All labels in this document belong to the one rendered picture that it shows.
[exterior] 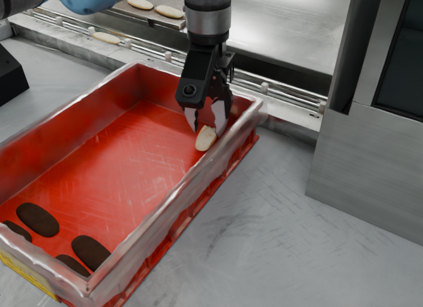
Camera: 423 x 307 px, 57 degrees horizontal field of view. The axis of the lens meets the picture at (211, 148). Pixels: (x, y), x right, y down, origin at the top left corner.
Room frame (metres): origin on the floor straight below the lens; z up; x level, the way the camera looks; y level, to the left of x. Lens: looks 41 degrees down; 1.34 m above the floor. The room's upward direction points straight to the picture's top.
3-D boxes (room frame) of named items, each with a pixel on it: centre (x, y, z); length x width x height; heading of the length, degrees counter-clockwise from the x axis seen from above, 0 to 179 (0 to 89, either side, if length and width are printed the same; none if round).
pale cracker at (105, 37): (1.04, 0.30, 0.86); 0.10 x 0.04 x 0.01; 57
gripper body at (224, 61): (0.62, 0.00, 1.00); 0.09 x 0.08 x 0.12; 162
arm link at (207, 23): (0.62, 0.01, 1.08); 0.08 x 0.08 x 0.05
